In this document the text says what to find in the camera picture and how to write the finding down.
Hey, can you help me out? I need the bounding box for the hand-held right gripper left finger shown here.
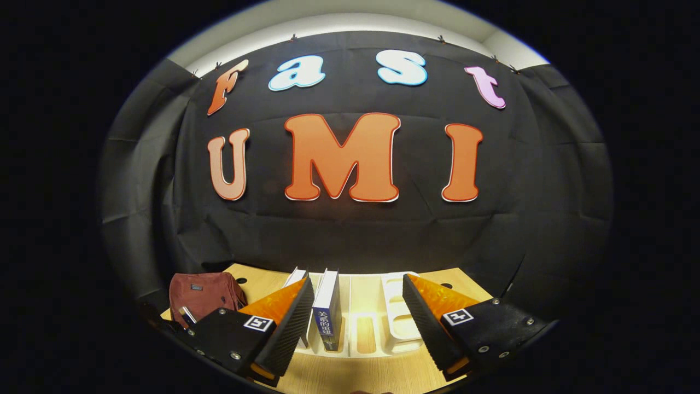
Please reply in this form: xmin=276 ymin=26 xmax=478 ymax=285
xmin=185 ymin=276 xmax=317 ymax=388

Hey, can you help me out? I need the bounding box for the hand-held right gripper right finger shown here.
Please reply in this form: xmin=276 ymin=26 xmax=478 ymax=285
xmin=402 ymin=273 xmax=550 ymax=383

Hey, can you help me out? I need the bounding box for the dark red schoolbag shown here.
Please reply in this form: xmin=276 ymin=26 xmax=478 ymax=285
xmin=168 ymin=271 xmax=248 ymax=329

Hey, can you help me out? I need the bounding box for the white bookshelf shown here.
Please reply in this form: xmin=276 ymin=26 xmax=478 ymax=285
xmin=283 ymin=270 xmax=426 ymax=359

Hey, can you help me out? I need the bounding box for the blue spine book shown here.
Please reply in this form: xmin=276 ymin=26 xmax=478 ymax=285
xmin=312 ymin=268 xmax=343 ymax=352

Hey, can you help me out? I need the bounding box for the white cover book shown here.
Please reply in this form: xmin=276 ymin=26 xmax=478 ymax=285
xmin=282 ymin=266 xmax=311 ymax=349

